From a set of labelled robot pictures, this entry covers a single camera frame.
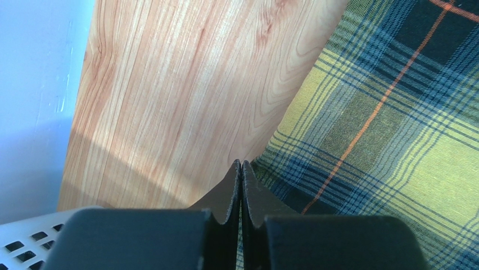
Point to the yellow black plaid shirt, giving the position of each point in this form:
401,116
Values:
386,123

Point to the white plastic laundry basket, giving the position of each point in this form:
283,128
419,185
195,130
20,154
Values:
27,243

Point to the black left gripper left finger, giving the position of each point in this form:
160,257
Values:
203,236

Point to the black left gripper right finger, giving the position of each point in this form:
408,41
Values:
276,237

